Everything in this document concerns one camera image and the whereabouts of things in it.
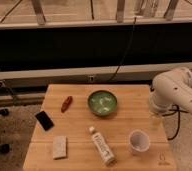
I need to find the green ceramic bowl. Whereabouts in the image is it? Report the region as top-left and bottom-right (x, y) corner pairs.
(87, 90), (117, 117)

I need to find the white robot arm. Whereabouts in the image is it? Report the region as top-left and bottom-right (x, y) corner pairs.
(148, 67), (192, 115)

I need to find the white plastic cup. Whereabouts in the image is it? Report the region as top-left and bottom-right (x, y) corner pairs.
(128, 129), (150, 155)

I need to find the black floor cable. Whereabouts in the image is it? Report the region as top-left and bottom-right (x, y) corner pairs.
(162, 104), (189, 141)

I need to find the white labelled bottle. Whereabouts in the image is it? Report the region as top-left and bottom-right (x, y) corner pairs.
(89, 126), (115, 165)

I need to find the black smartphone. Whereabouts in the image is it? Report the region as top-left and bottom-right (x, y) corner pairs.
(35, 111), (54, 131)

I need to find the black hanging cable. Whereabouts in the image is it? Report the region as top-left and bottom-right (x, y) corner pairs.
(107, 16), (138, 83)

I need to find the beige sponge block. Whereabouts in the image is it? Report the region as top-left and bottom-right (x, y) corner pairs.
(52, 136), (67, 160)

